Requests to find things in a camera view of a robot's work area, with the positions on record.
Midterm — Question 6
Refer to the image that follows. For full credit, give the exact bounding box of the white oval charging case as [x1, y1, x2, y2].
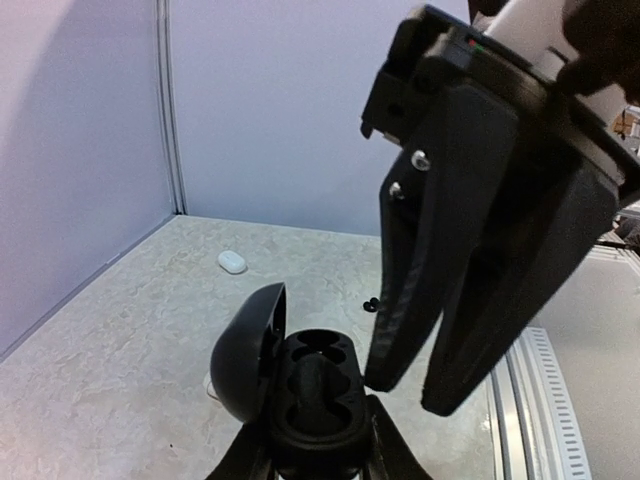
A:
[217, 250, 247, 275]

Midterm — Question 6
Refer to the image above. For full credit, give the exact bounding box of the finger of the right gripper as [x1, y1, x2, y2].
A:
[365, 164, 480, 391]
[421, 87, 618, 416]

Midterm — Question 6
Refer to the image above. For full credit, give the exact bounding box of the white stem earbud charging case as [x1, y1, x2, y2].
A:
[203, 373, 219, 401]

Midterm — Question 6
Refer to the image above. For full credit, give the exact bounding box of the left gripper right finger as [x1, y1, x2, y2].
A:
[363, 395, 430, 480]

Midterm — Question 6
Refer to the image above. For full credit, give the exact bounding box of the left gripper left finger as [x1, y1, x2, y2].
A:
[206, 424, 273, 480]

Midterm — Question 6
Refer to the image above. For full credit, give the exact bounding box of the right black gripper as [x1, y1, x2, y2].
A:
[360, 6, 639, 200]

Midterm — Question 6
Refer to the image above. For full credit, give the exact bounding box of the aluminium front rail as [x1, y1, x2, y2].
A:
[487, 327, 592, 480]

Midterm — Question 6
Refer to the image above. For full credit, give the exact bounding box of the black clip earbud left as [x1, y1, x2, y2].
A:
[362, 297, 380, 313]

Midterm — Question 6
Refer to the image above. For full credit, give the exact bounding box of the black earbud charging case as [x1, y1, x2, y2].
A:
[210, 283, 372, 479]

